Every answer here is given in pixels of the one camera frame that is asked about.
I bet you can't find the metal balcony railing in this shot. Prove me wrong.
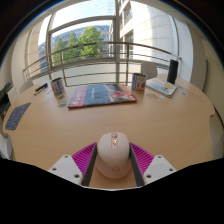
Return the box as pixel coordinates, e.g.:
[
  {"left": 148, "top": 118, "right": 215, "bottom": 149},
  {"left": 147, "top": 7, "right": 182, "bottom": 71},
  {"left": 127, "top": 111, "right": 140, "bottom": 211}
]
[{"left": 22, "top": 41, "right": 183, "bottom": 88}]

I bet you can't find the white-blue booklet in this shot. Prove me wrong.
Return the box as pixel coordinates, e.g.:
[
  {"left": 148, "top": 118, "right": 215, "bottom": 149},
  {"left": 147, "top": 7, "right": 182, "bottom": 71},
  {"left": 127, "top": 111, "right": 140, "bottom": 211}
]
[{"left": 145, "top": 76, "right": 179, "bottom": 98}]

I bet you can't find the black upright speaker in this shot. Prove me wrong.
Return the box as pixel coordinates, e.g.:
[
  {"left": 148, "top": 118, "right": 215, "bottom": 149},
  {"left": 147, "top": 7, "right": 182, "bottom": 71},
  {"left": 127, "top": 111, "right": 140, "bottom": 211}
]
[{"left": 166, "top": 59, "right": 179, "bottom": 85}]

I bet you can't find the blue whiteboard marker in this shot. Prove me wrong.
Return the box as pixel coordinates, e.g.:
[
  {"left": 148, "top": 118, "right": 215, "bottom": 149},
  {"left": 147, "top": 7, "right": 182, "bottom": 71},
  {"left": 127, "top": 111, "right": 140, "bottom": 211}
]
[{"left": 33, "top": 87, "right": 50, "bottom": 97}]

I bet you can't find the white computer mouse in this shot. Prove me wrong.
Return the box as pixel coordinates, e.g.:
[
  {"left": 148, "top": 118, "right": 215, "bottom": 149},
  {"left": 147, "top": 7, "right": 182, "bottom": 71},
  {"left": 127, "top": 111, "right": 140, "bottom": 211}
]
[{"left": 95, "top": 131, "right": 132, "bottom": 180}]

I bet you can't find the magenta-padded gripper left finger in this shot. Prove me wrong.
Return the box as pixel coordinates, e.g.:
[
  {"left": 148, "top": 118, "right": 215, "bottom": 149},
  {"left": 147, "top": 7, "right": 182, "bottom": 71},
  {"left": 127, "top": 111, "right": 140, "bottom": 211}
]
[{"left": 48, "top": 142, "right": 99, "bottom": 187}]

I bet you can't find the large red-blue magazine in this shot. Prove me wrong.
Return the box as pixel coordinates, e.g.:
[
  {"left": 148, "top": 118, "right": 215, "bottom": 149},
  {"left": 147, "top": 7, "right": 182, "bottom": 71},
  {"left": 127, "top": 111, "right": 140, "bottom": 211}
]
[{"left": 67, "top": 83, "right": 138, "bottom": 109}]

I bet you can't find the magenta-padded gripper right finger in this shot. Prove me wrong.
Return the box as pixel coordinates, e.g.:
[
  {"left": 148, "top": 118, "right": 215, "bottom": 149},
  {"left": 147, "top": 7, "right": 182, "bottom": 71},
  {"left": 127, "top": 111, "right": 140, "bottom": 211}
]
[{"left": 128, "top": 142, "right": 177, "bottom": 187}]

